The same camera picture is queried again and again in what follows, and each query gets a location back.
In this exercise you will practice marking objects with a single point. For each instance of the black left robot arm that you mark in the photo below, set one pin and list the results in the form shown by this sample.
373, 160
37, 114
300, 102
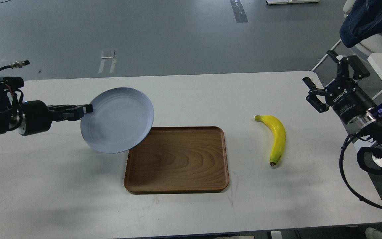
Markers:
11, 99

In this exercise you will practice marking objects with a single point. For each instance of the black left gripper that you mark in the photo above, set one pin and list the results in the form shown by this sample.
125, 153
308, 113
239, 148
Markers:
38, 117

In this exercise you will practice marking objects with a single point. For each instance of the white shoe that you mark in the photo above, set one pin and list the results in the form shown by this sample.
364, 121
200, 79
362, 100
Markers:
372, 233

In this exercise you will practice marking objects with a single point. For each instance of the blue denim jacket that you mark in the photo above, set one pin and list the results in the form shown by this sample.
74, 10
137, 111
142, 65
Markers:
363, 21

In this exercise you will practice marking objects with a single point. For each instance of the light blue plate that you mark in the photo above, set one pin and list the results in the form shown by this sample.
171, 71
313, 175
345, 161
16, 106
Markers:
121, 119

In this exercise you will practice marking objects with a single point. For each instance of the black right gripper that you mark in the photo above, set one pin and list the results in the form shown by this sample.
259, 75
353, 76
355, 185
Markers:
343, 93

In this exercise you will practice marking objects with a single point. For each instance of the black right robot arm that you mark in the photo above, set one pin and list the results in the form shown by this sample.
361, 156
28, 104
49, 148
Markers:
370, 128

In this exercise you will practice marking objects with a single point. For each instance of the yellow banana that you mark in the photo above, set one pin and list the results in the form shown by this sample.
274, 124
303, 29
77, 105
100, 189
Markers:
279, 137

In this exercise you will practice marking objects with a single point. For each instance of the brown wooden tray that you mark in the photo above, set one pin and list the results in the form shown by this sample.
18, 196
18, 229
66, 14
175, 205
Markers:
177, 160

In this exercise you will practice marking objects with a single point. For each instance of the white office chair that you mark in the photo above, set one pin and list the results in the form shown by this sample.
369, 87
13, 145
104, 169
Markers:
365, 48

